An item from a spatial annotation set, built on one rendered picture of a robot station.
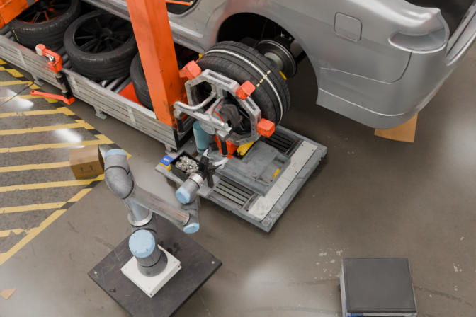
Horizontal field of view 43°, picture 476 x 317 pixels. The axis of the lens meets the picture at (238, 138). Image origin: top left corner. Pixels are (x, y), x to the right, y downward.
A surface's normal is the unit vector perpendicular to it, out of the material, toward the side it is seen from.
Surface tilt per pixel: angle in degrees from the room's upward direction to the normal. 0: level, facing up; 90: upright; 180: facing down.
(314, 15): 90
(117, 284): 0
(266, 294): 0
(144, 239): 7
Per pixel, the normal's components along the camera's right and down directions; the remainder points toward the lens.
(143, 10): -0.57, 0.65
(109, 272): -0.07, -0.64
